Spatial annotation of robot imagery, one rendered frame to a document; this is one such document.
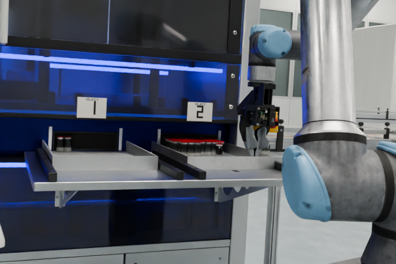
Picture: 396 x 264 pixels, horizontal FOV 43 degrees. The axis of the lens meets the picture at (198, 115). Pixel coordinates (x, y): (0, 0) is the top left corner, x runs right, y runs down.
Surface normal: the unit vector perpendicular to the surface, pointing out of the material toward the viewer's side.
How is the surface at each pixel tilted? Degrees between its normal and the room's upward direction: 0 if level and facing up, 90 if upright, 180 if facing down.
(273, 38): 90
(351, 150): 74
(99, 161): 90
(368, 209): 119
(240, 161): 90
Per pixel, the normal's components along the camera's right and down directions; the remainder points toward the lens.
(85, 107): 0.36, 0.07
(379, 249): -0.84, -0.33
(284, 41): 0.09, 0.05
